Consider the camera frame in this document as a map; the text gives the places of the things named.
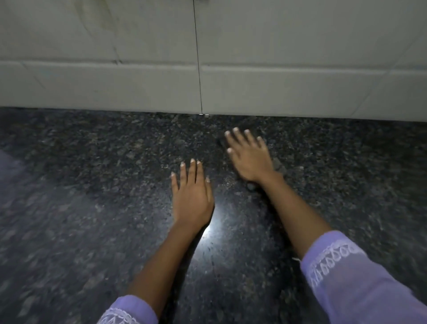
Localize person's right hand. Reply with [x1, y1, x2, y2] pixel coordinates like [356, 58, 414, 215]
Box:
[224, 127, 285, 185]

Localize person's left hand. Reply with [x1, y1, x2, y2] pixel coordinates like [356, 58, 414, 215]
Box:
[170, 158, 216, 229]

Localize person's right forearm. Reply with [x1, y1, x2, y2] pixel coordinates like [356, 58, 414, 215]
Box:
[248, 171, 334, 260]

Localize person's left forearm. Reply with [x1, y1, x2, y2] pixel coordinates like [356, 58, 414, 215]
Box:
[127, 219, 211, 318]

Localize lilac lace-trimmed left sleeve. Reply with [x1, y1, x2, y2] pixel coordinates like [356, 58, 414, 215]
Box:
[97, 295, 159, 324]

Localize lilac lace-trimmed sleeve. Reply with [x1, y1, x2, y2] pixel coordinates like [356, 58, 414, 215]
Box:
[97, 295, 159, 324]
[299, 230, 427, 324]

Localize lilac lace-trimmed right sleeve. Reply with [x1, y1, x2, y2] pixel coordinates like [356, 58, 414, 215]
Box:
[299, 230, 427, 324]

